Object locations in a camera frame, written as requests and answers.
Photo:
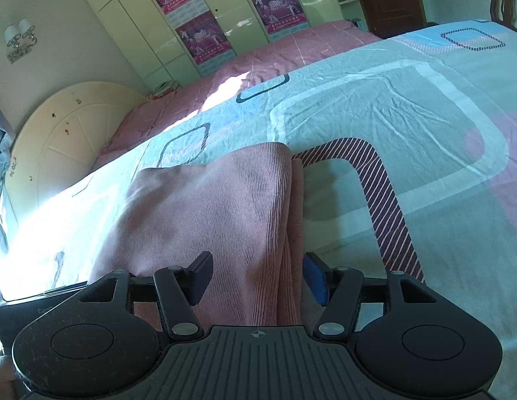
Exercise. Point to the pink quilt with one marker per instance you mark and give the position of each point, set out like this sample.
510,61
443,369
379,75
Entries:
250,66

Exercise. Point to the grey curtain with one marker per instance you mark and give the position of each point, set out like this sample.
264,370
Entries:
0,137

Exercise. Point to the patterned light blue bed sheet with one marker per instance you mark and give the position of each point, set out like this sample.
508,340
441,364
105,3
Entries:
408,133

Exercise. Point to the pink knit sweater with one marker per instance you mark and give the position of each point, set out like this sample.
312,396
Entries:
208,216

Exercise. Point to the cream round headboard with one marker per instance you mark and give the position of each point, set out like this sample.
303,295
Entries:
71,133

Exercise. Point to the cream wardrobe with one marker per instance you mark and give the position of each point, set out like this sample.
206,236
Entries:
129,21

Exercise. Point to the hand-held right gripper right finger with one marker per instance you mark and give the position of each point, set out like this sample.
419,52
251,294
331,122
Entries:
314,277

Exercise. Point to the dark brown wooden door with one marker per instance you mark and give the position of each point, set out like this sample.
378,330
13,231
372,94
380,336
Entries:
389,0

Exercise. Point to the stack of books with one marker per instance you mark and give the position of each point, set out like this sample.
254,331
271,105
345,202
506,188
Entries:
165,87

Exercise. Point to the glass wall lamp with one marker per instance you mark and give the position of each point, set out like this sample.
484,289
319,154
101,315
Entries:
19,37

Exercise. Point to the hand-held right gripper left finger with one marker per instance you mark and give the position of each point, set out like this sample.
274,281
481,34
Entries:
202,273

